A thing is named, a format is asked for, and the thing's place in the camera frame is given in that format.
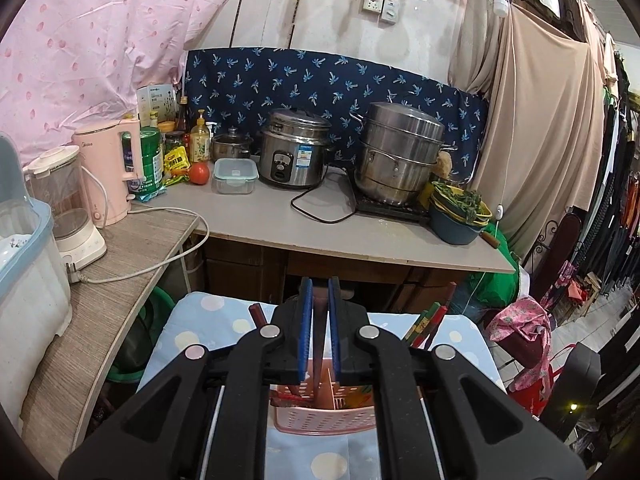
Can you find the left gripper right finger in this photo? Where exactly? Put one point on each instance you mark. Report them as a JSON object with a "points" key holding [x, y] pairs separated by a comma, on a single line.
{"points": [[437, 415]]}

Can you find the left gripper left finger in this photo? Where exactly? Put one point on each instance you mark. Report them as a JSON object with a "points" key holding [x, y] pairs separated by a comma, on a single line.
{"points": [[204, 415]]}

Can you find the red wavy chopstick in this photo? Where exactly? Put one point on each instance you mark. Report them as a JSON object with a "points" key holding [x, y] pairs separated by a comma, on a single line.
{"points": [[427, 335]]}

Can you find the brown chopstick gold band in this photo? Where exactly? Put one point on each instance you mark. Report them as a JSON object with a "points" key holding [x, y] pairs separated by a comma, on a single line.
{"points": [[258, 315]]}

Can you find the bright red chopstick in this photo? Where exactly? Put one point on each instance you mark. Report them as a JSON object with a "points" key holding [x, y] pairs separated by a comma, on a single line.
{"points": [[279, 397]]}

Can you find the grey kitchen counter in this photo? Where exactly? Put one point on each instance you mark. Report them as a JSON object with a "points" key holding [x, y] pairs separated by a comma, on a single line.
{"points": [[265, 217]]}

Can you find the red shopping bag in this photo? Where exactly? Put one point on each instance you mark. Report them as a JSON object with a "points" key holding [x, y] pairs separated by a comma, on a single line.
{"points": [[532, 388]]}

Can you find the pink floral cloth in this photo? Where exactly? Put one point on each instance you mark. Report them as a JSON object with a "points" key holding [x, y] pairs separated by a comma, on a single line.
{"points": [[527, 323]]}

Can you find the green bag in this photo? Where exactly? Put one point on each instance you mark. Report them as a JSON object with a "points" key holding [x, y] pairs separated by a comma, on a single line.
{"points": [[496, 290]]}

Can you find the wooden side counter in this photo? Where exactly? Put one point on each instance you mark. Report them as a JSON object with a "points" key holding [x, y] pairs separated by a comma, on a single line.
{"points": [[57, 410]]}

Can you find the pink perforated utensil holder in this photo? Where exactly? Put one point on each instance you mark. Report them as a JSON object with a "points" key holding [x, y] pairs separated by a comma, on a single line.
{"points": [[304, 419]]}

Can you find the white bin teal lid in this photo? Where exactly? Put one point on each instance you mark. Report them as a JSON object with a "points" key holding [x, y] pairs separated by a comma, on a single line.
{"points": [[35, 292]]}

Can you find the blue basin with vegetables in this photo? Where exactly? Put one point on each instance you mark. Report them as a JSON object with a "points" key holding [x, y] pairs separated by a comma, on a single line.
{"points": [[457, 216]]}

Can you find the black induction cooktop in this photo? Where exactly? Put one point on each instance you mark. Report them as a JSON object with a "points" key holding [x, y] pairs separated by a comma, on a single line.
{"points": [[412, 212]]}

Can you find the pink electric kettle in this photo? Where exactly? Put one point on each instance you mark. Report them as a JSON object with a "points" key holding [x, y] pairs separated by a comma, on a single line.
{"points": [[110, 154]]}

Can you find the red tomato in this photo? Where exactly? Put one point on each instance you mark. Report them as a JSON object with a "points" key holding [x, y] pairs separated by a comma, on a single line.
{"points": [[199, 173]]}

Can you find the clear food container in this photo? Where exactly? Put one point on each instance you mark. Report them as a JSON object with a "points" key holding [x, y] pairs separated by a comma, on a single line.
{"points": [[234, 176]]}

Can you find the yellow snack packet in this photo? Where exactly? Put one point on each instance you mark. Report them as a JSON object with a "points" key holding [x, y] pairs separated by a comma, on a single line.
{"points": [[176, 162]]}

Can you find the beige hanging curtain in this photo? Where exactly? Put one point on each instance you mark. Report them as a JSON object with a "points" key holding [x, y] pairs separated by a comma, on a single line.
{"points": [[544, 132]]}

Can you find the green canister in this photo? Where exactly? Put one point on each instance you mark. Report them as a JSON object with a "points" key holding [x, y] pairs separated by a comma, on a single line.
{"points": [[153, 165]]}

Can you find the stainless steel steamer pot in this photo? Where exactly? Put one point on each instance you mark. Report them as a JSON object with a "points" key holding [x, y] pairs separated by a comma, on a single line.
{"points": [[399, 148]]}

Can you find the yellow oil bottle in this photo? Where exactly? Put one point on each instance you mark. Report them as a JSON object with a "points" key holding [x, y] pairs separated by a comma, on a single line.
{"points": [[199, 140]]}

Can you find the small lidded pot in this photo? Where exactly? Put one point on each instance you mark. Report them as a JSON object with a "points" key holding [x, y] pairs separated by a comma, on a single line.
{"points": [[230, 144]]}

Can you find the silver rice cooker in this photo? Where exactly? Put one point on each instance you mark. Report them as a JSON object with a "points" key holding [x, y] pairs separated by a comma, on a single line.
{"points": [[295, 148]]}

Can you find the navy floral cloth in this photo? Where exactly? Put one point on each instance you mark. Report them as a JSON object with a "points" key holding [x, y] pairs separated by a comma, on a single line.
{"points": [[240, 87]]}

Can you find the pink dotted curtain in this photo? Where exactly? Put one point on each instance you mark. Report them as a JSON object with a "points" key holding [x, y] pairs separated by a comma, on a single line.
{"points": [[67, 64]]}

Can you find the wall power socket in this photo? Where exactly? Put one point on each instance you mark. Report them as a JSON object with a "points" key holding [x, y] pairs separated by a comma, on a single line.
{"points": [[387, 11]]}

